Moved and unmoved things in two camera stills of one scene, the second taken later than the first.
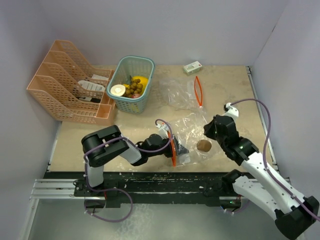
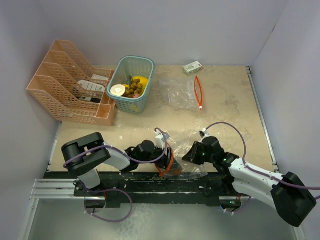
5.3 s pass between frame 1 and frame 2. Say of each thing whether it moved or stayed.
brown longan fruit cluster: stayed
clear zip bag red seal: stayed
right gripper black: moved
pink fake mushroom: stayed
